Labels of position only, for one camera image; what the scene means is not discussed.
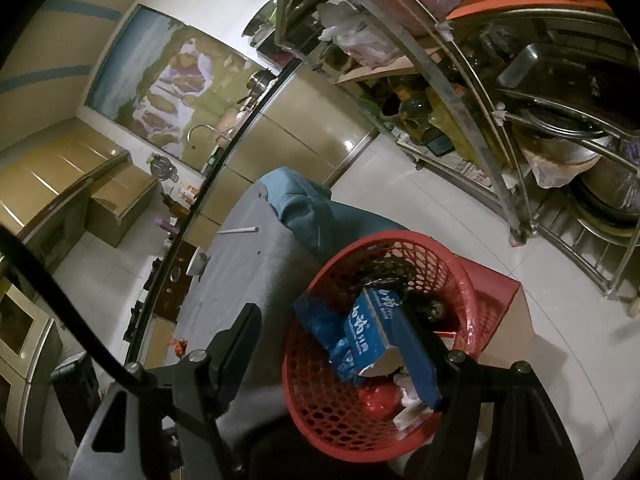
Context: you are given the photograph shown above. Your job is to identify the yellow plastic bag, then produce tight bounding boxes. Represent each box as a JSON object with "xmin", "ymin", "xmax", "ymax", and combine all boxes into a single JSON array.
[{"xmin": 427, "ymin": 87, "xmax": 493, "ymax": 161}]

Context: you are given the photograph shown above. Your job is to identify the white bowl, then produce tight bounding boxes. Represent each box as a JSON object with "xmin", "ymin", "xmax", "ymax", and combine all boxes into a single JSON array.
[{"xmin": 186, "ymin": 247, "xmax": 210, "ymax": 278}]

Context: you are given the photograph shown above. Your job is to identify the black cable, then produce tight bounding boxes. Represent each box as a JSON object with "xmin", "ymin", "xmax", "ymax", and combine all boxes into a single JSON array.
[{"xmin": 0, "ymin": 225, "xmax": 221, "ymax": 446}]

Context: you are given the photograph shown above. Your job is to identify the beige wall cabinets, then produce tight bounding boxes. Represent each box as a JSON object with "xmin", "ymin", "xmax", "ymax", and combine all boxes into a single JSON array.
[{"xmin": 0, "ymin": 125, "xmax": 162, "ymax": 263}]

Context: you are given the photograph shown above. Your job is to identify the metal kitchen rack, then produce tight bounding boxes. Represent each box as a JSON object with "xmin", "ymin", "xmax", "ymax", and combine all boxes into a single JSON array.
[{"xmin": 272, "ymin": 0, "xmax": 640, "ymax": 317}]

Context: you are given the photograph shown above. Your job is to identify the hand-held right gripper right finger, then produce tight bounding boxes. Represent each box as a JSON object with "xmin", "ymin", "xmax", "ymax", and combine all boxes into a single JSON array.
[{"xmin": 391, "ymin": 304, "xmax": 583, "ymax": 480}]

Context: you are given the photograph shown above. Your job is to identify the red wrapper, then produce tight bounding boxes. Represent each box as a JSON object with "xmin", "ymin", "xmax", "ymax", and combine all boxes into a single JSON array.
[{"xmin": 357, "ymin": 385, "xmax": 403, "ymax": 418}]

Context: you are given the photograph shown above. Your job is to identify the brown oven panel with knobs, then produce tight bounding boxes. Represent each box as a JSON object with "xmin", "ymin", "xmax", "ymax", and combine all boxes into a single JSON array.
[{"xmin": 150, "ymin": 242, "xmax": 202, "ymax": 322}]

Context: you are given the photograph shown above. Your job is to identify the metal kettle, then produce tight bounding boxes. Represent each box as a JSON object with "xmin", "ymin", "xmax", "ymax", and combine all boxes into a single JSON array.
[{"xmin": 147, "ymin": 152, "xmax": 181, "ymax": 184}]

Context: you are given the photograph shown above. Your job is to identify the glass-door wall cabinet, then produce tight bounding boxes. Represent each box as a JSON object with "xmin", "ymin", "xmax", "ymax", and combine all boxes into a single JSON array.
[{"xmin": 0, "ymin": 280, "xmax": 64, "ymax": 397}]

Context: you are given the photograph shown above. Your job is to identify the blue plastic wrapper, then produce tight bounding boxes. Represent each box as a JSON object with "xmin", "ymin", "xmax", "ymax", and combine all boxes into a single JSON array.
[{"xmin": 292, "ymin": 292, "xmax": 368, "ymax": 386}]

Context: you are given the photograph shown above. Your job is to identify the large metal pot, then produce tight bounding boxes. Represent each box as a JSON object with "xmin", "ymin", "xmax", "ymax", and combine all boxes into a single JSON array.
[{"xmin": 565, "ymin": 145, "xmax": 640, "ymax": 238}]

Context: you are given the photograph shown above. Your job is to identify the red plastic mesh basket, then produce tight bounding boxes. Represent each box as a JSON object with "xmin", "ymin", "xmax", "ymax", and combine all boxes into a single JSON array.
[{"xmin": 281, "ymin": 230, "xmax": 507, "ymax": 450}]

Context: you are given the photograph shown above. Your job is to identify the grey tablecloth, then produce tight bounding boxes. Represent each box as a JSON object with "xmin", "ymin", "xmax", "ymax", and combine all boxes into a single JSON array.
[{"xmin": 172, "ymin": 180, "xmax": 328, "ymax": 461}]

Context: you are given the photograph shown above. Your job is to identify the red-topped box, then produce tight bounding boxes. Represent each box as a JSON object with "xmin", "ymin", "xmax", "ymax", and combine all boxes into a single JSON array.
[{"xmin": 447, "ymin": 254, "xmax": 534, "ymax": 372}]

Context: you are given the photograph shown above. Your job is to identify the white plastic bag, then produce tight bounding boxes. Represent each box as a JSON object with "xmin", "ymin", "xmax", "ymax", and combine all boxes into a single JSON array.
[{"xmin": 316, "ymin": 0, "xmax": 401, "ymax": 68}]

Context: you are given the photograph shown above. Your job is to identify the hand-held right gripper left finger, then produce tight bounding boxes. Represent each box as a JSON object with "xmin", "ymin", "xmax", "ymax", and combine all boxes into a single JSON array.
[{"xmin": 67, "ymin": 303, "xmax": 262, "ymax": 480}]

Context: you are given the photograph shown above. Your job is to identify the landscape wall picture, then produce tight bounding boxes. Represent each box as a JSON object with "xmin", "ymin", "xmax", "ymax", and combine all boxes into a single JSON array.
[{"xmin": 82, "ymin": 4, "xmax": 274, "ymax": 172}]

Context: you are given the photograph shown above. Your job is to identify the blue carton box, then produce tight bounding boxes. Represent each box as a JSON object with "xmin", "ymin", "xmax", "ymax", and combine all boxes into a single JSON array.
[{"xmin": 342, "ymin": 285, "xmax": 408, "ymax": 378}]

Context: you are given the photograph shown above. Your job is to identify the chrome faucet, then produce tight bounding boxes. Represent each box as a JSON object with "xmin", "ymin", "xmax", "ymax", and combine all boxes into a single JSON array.
[{"xmin": 187, "ymin": 124, "xmax": 234, "ymax": 149}]

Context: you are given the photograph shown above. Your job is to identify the kitchen counter with beige cabinets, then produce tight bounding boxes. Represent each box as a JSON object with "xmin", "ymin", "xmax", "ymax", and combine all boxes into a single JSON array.
[{"xmin": 122, "ymin": 57, "xmax": 383, "ymax": 366}]

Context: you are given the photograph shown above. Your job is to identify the white crumpled paper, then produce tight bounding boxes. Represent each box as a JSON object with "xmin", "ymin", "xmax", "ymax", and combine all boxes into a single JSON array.
[{"xmin": 392, "ymin": 372, "xmax": 441, "ymax": 433}]

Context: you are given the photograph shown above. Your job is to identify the black gas stove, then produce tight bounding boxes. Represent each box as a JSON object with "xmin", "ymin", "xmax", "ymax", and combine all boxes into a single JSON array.
[{"xmin": 122, "ymin": 260, "xmax": 167, "ymax": 347}]

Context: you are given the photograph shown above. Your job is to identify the black plastic bag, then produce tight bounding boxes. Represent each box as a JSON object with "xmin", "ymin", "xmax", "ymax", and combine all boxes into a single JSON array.
[{"xmin": 345, "ymin": 255, "xmax": 448, "ymax": 333}]

